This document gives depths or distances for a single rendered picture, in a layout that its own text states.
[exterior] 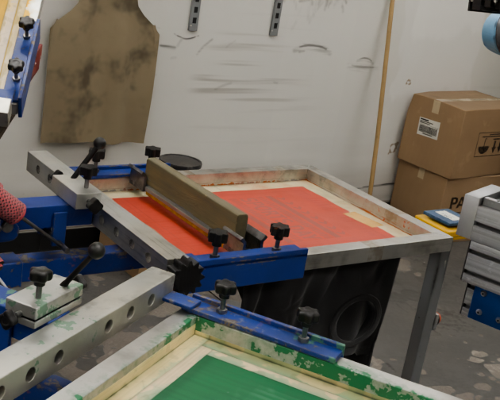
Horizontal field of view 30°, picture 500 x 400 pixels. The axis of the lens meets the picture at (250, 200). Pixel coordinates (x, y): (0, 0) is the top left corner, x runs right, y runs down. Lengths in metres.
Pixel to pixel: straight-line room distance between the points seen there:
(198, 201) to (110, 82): 2.15
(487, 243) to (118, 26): 2.59
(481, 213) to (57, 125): 2.59
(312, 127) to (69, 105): 1.48
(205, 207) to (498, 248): 0.65
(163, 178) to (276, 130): 2.68
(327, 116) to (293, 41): 0.51
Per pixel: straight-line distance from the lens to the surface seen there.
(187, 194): 2.17
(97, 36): 4.18
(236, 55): 4.63
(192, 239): 2.12
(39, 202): 1.98
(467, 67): 5.78
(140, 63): 4.30
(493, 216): 1.91
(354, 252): 2.14
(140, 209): 2.27
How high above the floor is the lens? 1.71
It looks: 18 degrees down
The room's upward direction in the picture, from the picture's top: 9 degrees clockwise
